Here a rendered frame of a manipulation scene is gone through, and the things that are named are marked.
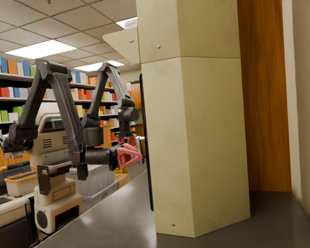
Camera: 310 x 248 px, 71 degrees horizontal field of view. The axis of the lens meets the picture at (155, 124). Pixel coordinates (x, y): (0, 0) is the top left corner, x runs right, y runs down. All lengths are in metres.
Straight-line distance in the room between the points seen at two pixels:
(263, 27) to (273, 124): 0.36
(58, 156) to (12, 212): 0.45
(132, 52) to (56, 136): 0.89
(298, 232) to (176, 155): 0.37
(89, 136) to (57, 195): 0.76
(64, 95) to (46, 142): 0.52
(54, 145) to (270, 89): 1.14
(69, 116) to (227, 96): 0.55
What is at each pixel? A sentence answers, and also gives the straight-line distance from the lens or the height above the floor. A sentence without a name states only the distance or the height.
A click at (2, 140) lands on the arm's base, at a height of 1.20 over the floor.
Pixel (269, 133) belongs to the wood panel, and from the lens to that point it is 0.92.
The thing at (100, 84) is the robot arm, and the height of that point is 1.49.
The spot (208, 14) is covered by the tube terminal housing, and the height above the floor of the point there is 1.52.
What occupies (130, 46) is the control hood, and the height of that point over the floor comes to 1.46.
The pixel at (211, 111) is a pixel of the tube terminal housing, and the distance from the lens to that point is 0.61.
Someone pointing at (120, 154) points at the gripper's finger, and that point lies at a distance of 0.68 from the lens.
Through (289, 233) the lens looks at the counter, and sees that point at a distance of 0.71.
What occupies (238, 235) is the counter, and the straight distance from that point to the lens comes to 0.67.
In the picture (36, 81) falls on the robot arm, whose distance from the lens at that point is 1.07.
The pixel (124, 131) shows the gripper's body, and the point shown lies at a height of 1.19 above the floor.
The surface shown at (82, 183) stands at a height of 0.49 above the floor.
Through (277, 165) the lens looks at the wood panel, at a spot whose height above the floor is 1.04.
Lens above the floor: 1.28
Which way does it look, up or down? 3 degrees down
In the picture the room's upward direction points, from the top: 5 degrees counter-clockwise
